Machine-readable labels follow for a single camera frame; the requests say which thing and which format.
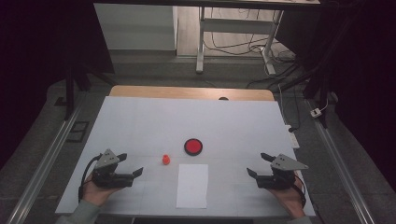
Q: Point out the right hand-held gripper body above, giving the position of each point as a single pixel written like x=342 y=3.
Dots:
x=281 y=174

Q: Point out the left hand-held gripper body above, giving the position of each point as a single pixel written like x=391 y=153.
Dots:
x=107 y=159

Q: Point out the orange stamp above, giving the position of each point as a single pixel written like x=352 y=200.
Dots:
x=166 y=159

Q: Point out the red ink pad black rim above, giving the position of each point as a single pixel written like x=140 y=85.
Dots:
x=193 y=146

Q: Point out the person's right hand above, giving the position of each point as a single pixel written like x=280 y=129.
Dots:
x=288 y=199

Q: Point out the person's left hand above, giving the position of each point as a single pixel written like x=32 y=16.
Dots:
x=93 y=193

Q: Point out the white power strip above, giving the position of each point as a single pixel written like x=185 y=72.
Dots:
x=293 y=137

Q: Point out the black floor socket frames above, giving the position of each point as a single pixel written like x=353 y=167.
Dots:
x=77 y=131

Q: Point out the white paper sheet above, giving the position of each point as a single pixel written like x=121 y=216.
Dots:
x=192 y=186

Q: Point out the white plug adapter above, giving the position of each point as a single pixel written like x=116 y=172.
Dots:
x=316 y=112

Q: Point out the black table grommet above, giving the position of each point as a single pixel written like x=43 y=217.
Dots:
x=223 y=98

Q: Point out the white table cover board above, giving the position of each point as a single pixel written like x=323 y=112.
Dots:
x=186 y=118

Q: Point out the black metal stand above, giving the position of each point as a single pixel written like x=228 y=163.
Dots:
x=69 y=93
x=320 y=87

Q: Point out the dark curtain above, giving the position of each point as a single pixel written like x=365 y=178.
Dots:
x=373 y=77
x=31 y=62

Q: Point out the white cabinet panel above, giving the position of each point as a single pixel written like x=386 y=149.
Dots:
x=137 y=28

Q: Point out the metal floor rail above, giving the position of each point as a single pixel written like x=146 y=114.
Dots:
x=339 y=168
x=46 y=161

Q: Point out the white desk frame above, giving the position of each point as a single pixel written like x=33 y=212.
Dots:
x=236 y=26

